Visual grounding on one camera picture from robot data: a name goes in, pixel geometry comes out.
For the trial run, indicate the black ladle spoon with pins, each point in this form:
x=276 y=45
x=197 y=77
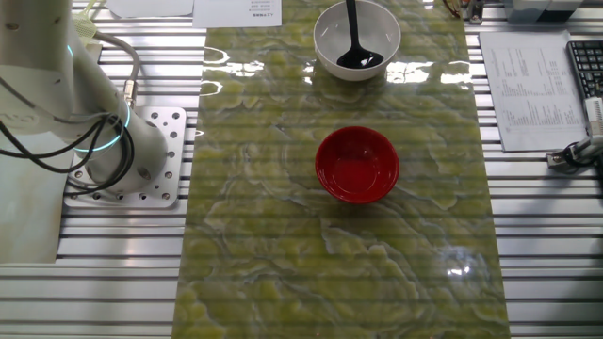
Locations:
x=358 y=59

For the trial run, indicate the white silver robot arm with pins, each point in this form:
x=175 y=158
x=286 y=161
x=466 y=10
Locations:
x=42 y=70

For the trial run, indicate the red bowl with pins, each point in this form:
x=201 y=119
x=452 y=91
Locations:
x=356 y=165

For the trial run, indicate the white bowl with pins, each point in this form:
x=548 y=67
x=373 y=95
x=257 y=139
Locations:
x=330 y=42

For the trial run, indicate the green marble pattern mat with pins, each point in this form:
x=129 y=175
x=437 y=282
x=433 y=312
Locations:
x=282 y=263

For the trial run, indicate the white paper with Chinese text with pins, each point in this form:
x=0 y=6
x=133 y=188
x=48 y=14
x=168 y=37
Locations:
x=212 y=16

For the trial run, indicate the blank white paper sheet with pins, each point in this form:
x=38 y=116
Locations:
x=151 y=7

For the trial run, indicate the printed table paper sheet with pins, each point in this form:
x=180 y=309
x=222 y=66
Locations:
x=532 y=94

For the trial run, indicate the yellow fly swatter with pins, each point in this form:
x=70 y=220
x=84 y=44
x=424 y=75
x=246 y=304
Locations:
x=87 y=28

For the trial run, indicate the grey box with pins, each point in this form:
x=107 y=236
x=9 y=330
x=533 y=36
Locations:
x=523 y=11

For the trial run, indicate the black keyboard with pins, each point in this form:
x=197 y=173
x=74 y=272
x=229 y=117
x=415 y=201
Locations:
x=589 y=66

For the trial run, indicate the black and white box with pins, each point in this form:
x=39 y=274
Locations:
x=565 y=4

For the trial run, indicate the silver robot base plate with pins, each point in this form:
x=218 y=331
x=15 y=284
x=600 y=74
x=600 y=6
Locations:
x=172 y=188

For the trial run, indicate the small metal bracket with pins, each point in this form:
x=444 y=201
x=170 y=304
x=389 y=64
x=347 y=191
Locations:
x=476 y=11

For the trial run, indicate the metal camera mount clamp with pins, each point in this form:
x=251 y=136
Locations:
x=581 y=150

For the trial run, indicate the silver ribbed camera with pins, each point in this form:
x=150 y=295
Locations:
x=594 y=115

